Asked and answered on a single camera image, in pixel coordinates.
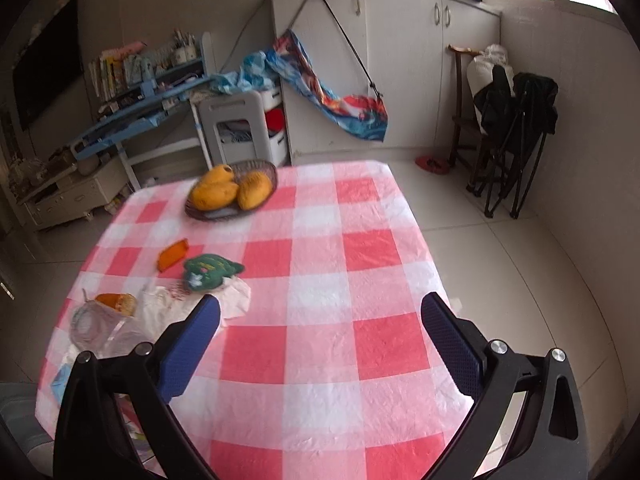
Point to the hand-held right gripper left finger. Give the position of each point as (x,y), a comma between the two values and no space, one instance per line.
(192,345)

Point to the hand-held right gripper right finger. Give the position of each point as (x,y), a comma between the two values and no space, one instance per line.
(450,345)

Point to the white tissue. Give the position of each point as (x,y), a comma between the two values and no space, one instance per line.
(235,300)

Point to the white printed paper wrapper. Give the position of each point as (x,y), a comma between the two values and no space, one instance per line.
(160,310)

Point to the green toy vegetable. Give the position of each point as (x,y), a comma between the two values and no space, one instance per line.
(210,267)

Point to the grey plate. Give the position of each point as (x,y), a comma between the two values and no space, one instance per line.
(220,214)

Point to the light blue packet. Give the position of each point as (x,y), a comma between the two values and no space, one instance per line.
(62,382)

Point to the red white checkered tablecloth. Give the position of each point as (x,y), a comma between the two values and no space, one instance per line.
(320,270)

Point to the red floor object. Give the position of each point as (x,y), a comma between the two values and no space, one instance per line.
(430,162)

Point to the grey cloth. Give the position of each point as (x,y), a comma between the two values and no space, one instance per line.
(20,420)

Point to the white television stand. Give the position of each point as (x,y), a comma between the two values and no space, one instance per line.
(70,195)

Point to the blue white desk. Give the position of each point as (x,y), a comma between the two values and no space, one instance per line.
(130,115)

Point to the white plastic stool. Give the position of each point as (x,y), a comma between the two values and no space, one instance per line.
(250,105)

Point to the dark wooden chair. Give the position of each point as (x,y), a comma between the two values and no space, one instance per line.
(457,90)

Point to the colourful printed kite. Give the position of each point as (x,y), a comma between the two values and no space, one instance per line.
(350,110)

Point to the rack with black clothes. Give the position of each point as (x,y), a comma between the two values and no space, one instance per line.
(530,100)

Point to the white stuffed bag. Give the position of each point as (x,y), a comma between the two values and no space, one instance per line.
(480,75)

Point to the blue plastic bag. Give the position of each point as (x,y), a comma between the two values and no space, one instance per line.
(250,72)

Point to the row of books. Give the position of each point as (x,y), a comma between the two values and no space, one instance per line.
(107,72)

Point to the white cabinet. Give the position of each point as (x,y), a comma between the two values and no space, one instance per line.
(405,60)

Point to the black television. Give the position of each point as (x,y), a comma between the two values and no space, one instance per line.
(45,65)

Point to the bent metal rod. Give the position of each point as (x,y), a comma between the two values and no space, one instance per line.
(345,30)

